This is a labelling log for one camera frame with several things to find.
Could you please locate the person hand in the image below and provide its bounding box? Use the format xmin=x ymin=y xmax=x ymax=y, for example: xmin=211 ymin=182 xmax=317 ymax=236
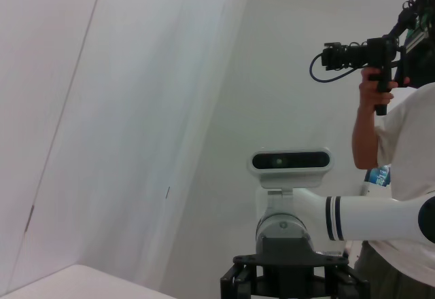
xmin=359 ymin=66 xmax=397 ymax=109

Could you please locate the bare person forearm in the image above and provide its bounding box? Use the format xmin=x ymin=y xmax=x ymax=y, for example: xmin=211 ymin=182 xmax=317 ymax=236
xmin=351 ymin=103 xmax=385 ymax=171

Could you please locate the blue white printed package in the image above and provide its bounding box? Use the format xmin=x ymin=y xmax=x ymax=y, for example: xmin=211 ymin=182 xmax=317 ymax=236
xmin=360 ymin=164 xmax=392 ymax=197

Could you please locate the white grey robot torso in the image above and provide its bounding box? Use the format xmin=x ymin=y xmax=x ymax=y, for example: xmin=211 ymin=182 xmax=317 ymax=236
xmin=255 ymin=186 xmax=349 ymax=258

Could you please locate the person in white shirt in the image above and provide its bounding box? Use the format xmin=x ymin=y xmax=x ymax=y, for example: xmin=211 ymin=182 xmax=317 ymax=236
xmin=353 ymin=0 xmax=435 ymax=299

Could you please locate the blue camera rig cable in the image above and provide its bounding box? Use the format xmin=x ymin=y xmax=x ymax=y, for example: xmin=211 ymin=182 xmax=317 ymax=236
xmin=309 ymin=52 xmax=366 ymax=84

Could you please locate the black handheld camera rig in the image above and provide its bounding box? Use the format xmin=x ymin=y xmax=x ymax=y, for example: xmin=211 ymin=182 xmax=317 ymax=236
xmin=321 ymin=0 xmax=435 ymax=116

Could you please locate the white robot head camera unit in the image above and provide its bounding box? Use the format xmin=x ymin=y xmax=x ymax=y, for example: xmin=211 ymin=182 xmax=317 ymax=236
xmin=247 ymin=147 xmax=332 ymax=190

